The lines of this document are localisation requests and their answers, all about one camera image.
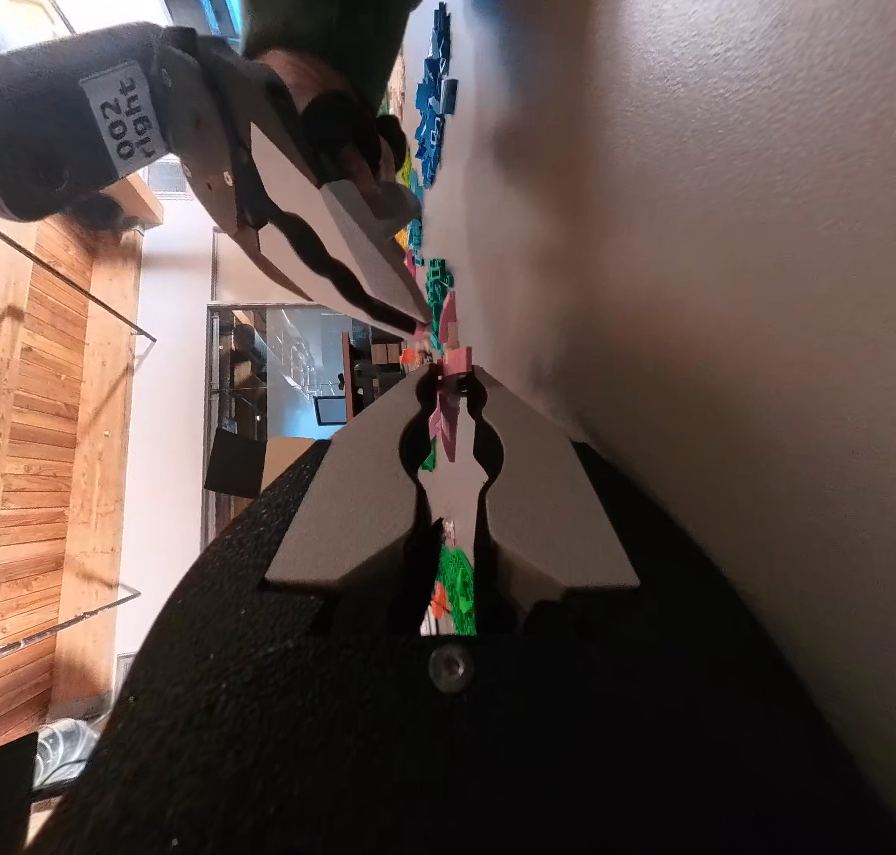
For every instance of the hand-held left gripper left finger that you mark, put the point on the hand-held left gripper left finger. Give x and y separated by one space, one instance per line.
350 505

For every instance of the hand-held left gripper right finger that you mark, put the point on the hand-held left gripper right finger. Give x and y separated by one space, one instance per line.
553 512

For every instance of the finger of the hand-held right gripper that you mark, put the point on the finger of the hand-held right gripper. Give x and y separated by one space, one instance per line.
301 274
364 239

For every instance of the pink lego flower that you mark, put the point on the pink lego flower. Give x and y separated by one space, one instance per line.
448 421

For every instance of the pile of turquoise lego pieces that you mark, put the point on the pile of turquoise lego pieces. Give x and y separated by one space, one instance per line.
415 228

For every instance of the pile of lime lego pieces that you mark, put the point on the pile of lime lego pieces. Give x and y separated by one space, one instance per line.
404 169

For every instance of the pile of teal green lego pieces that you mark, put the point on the pile of teal green lego pieces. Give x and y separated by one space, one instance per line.
437 281

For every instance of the light pink lego petal piece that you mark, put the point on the light pink lego petal piece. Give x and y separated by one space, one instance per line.
448 536

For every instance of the green lego base with stem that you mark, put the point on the green lego base with stem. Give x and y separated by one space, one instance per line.
458 589

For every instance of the orange lego piece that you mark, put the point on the orange lego piece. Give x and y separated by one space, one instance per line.
439 603

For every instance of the pile of blue lego pieces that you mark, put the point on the pile of blue lego pieces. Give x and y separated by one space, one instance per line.
430 113

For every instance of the person's right hand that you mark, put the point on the person's right hand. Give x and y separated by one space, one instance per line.
301 74

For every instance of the tan board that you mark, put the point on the tan board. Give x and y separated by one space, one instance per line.
287 459

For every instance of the small screen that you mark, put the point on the small screen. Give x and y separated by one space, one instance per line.
331 410

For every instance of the black panel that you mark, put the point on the black panel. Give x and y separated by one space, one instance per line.
234 463

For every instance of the clear plastic bag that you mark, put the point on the clear plastic bag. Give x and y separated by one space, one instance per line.
66 750

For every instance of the black chair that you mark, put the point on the black chair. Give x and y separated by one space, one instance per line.
17 799

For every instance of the glass partition wall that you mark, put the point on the glass partition wall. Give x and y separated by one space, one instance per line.
280 351

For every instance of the wall vent grille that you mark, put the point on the wall vent grille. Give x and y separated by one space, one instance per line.
126 673
168 177

